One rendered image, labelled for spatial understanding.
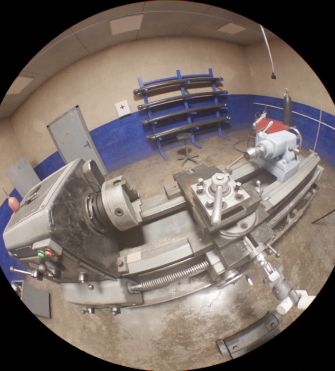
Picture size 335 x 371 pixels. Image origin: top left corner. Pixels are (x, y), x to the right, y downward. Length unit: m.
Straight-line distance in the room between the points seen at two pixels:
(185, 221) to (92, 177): 0.65
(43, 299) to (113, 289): 1.99
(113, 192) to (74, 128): 3.32
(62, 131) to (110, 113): 1.42
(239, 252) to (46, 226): 0.75
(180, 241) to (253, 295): 1.11
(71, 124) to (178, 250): 3.63
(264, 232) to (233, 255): 0.21
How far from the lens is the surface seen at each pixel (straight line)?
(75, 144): 3.83
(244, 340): 1.41
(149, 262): 0.70
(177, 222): 0.91
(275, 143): 0.94
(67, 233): 0.49
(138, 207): 0.59
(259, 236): 0.71
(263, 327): 1.44
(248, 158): 0.82
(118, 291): 0.77
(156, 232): 0.90
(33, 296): 2.54
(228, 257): 0.63
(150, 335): 1.61
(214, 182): 0.43
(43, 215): 0.47
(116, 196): 0.51
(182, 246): 0.67
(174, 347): 1.59
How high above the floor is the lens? 1.46
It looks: 37 degrees down
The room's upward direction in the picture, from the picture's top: 17 degrees counter-clockwise
